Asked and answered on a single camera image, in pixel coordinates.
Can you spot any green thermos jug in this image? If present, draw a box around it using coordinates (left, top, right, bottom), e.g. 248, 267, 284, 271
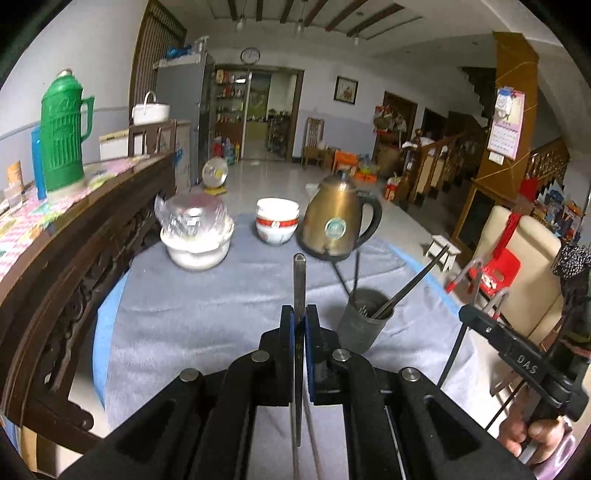
41, 69, 95, 192

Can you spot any white cabinet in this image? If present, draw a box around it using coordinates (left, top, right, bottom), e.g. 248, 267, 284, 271
99, 130, 131, 160

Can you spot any red plastic chair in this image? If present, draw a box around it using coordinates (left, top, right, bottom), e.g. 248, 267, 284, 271
445, 247, 522, 319

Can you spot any gold electric kettle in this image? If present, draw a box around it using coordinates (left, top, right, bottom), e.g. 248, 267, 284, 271
296, 172, 383, 261

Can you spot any blue bottle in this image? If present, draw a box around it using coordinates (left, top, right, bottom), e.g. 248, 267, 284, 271
30, 127, 48, 200

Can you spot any wooden stair railing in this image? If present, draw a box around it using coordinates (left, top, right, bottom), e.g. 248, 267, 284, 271
406, 131, 485, 206

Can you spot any shelf of bottles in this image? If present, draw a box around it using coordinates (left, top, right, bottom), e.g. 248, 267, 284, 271
215, 69, 249, 153

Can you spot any beige armchair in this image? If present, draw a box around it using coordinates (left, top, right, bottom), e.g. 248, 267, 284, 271
471, 205, 566, 344

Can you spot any grey refrigerator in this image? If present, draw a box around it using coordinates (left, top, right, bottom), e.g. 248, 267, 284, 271
154, 52, 215, 195

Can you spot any blue table cover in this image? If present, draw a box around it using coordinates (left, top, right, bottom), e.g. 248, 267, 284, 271
91, 272, 132, 402

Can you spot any grey tablecloth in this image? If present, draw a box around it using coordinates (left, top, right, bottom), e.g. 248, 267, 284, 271
104, 212, 522, 480

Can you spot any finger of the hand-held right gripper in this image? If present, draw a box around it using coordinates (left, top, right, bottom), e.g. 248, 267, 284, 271
458, 305, 513, 354

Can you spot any black dotted cloth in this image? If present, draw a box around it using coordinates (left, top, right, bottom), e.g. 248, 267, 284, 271
551, 244, 591, 278

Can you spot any colourful patterned table mat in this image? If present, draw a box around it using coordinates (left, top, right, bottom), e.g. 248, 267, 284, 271
0, 154, 149, 280

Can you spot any small white stool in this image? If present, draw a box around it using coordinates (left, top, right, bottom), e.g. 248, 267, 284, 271
425, 234, 461, 273

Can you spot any person's right hand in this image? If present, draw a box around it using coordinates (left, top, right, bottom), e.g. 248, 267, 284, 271
499, 401, 568, 463

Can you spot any round electric heater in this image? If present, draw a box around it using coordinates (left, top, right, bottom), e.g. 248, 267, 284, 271
202, 157, 230, 195

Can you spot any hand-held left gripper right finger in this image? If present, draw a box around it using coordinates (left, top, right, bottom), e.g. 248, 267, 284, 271
305, 305, 546, 480

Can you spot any wall calendar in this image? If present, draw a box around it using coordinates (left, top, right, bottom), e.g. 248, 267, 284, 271
487, 87, 527, 160

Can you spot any framed wall picture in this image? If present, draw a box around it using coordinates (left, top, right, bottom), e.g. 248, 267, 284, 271
334, 76, 359, 104

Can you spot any wooden chair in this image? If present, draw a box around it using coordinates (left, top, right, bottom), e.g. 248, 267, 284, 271
302, 117, 327, 167

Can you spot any grey metal chopstick holder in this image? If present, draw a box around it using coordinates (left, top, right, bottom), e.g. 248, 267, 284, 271
336, 287, 395, 354

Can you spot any white pot with handle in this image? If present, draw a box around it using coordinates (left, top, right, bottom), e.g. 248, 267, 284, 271
132, 91, 171, 125

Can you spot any dark carved wooden sideboard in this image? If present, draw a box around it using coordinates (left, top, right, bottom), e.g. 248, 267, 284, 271
0, 154, 178, 455

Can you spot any white bowl with red band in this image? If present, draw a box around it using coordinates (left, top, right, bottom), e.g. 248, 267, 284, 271
255, 198, 301, 221
255, 216, 298, 246

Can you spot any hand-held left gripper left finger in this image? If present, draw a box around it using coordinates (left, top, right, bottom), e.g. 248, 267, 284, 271
60, 305, 296, 480

